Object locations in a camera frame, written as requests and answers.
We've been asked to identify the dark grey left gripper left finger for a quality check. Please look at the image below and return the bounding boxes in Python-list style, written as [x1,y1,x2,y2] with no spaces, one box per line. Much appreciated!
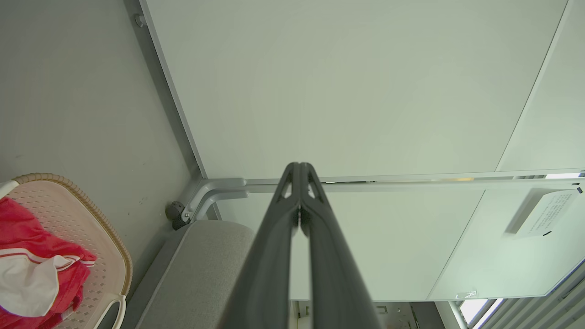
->
[218,162,300,329]

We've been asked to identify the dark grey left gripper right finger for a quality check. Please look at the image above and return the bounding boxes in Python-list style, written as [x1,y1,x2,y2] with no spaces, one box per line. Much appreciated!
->
[300,163,383,329]

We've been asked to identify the white paper sign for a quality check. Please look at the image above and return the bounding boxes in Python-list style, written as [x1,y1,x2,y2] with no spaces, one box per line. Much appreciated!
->
[505,187,583,238]

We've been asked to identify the red and white clothes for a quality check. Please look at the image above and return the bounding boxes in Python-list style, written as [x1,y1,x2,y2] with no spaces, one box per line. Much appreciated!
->
[0,196,97,329]

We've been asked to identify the black caster wheel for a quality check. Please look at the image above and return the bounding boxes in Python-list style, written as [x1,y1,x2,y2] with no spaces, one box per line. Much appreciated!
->
[165,201,190,230]

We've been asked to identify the white partition panel with sign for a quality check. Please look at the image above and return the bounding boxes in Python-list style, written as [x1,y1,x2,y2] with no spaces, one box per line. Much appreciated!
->
[215,178,585,302]

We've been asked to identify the grey fabric cushion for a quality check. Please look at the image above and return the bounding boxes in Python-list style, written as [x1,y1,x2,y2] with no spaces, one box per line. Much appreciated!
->
[121,220,256,329]

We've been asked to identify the grey window blinds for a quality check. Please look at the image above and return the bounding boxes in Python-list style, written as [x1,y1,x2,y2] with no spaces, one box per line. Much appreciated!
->
[475,260,585,329]

